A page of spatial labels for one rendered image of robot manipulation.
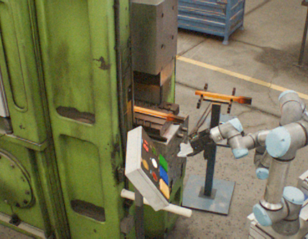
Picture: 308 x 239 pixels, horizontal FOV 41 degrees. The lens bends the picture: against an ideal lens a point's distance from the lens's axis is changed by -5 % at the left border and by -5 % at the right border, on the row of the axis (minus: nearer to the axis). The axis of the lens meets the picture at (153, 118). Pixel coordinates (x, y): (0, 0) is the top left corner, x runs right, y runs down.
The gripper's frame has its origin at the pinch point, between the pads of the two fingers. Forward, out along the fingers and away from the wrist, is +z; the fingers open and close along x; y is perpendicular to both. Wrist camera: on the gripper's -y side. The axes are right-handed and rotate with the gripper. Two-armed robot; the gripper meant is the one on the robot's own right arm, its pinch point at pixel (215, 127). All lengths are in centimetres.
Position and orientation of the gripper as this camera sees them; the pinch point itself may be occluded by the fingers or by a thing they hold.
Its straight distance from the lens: 255.8
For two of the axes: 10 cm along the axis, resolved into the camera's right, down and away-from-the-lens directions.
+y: 0.0, 8.4, 5.4
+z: -9.1, -2.2, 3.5
